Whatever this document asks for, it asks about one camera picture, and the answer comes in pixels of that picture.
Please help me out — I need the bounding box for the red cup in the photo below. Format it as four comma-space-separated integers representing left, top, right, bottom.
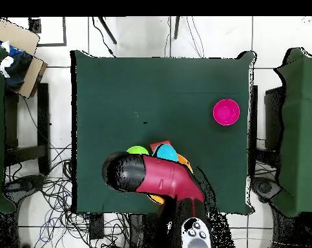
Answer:
149, 139, 172, 154

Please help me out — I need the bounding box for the small light blue bowl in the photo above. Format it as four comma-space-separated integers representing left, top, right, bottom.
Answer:
152, 143, 180, 163

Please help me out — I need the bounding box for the small green bowl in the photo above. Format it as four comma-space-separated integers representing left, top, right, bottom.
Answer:
125, 145, 151, 156

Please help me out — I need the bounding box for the large orange bowl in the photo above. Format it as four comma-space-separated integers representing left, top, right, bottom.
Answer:
147, 154, 194, 205

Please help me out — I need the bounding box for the small pink bowl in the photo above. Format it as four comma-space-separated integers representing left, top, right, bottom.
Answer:
213, 98, 241, 127

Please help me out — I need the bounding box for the dark green tablecloth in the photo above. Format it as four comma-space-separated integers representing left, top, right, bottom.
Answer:
70, 50, 257, 216

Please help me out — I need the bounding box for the black power adapter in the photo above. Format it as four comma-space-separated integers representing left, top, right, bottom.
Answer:
88, 212, 105, 240

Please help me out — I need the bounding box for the black tripod leg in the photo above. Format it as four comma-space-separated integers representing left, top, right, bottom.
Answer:
173, 16, 181, 40
97, 16, 118, 45

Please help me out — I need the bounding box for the black stool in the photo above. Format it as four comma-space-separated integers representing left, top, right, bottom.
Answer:
4, 82, 51, 176

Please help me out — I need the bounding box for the bundle of clothes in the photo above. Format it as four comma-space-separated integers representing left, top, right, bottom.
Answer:
0, 38, 34, 90

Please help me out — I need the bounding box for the cardboard box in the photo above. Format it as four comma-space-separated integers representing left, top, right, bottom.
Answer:
0, 17, 48, 99

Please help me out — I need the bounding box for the dark grey pedestal foot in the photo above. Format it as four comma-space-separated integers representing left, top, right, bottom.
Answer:
5, 174, 47, 194
251, 176, 283, 203

